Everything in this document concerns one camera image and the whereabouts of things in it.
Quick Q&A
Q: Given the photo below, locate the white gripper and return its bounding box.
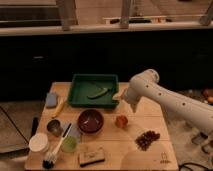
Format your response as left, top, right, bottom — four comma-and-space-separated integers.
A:
113, 89, 138, 113

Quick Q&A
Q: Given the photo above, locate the red orange apple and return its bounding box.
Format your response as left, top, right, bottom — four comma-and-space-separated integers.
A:
115, 115, 128, 128

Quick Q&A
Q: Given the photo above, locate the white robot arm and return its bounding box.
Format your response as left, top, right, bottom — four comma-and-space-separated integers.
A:
113, 69, 213, 139

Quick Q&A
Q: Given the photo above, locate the green pea pod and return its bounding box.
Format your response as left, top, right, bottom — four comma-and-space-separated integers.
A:
87, 87, 109, 99

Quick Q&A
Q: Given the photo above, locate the green plastic tray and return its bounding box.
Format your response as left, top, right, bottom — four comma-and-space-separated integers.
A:
67, 74, 119, 109

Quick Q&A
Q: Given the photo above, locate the bunch of dark grapes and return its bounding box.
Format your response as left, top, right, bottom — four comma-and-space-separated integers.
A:
135, 131, 160, 151

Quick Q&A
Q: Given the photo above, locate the dark red bowl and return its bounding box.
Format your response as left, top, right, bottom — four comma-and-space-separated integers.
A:
77, 109, 104, 135

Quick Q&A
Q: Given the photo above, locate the yellow banana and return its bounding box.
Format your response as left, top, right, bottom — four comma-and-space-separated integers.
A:
51, 98, 66, 118

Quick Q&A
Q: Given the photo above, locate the brown rectangular block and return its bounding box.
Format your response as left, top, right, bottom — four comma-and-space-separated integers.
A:
78, 147, 105, 167

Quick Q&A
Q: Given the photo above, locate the green plastic cup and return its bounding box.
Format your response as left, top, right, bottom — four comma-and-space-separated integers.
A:
61, 136, 77, 153

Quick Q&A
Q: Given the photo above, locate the blue sponge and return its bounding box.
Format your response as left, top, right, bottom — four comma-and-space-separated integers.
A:
46, 93, 58, 108

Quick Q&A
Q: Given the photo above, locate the small metal cup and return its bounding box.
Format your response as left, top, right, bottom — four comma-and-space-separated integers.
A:
47, 119, 63, 137

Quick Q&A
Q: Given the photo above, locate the black marker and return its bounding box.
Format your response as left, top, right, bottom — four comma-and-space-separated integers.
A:
31, 117, 39, 137

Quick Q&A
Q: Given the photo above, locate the black handled knife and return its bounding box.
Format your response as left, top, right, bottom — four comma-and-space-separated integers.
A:
62, 122, 81, 141

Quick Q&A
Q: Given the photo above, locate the black cable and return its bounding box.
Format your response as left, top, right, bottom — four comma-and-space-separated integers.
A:
177, 161, 211, 171

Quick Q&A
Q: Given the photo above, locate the white handled dish brush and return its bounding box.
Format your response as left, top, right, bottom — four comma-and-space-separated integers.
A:
42, 135, 66, 169

